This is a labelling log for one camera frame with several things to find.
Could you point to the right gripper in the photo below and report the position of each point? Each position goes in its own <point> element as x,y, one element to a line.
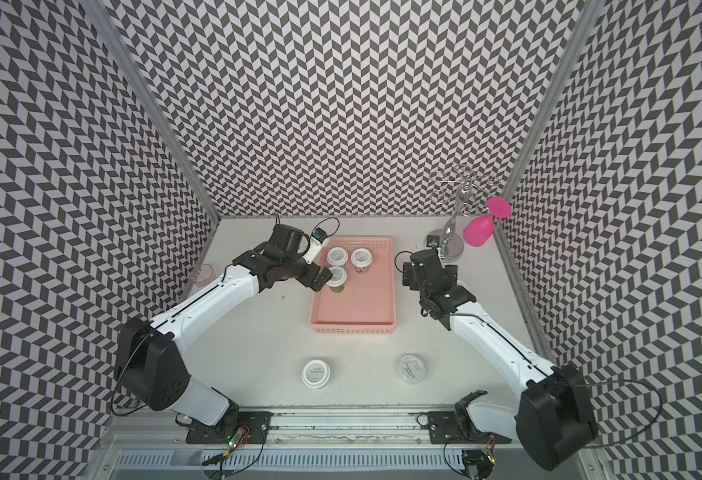
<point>410,276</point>

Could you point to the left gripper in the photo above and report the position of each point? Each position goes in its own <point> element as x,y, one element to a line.
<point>308,279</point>

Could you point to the green label yogurt cup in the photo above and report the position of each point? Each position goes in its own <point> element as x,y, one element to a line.
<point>338,279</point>

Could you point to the beige label yogurt cup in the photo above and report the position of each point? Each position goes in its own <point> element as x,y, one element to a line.
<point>337,257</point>

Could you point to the red label yogurt cup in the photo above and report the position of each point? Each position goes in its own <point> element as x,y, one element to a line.
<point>362,259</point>

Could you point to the pink plastic basket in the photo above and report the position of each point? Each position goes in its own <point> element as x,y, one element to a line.
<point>366,304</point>

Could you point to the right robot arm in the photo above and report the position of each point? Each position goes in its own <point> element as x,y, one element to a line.
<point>551,415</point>

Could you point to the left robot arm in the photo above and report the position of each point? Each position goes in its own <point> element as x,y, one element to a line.
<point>150,361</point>

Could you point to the clear lid yogurt cup front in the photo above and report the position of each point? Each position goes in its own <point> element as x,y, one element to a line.
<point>412,369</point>

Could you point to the white lid yogurt cup front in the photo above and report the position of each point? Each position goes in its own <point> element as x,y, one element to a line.
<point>316,374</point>

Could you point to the silver metal cup stand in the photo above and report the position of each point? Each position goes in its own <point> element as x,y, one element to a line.
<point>467,185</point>

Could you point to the magenta plastic wine glass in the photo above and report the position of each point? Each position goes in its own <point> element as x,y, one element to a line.
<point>481,229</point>

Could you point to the clear pink glass cup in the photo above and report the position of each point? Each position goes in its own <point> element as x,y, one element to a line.
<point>203,275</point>

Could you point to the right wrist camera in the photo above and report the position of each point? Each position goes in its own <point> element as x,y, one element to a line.
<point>433,241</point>

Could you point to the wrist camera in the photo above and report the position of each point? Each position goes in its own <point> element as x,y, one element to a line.
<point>318,240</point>
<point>433,241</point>

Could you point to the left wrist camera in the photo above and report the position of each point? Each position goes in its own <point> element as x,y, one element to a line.
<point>318,240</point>

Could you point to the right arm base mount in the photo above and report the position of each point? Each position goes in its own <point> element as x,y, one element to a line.
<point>452,427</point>

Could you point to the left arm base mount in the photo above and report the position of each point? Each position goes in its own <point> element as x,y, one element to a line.
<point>256,425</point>

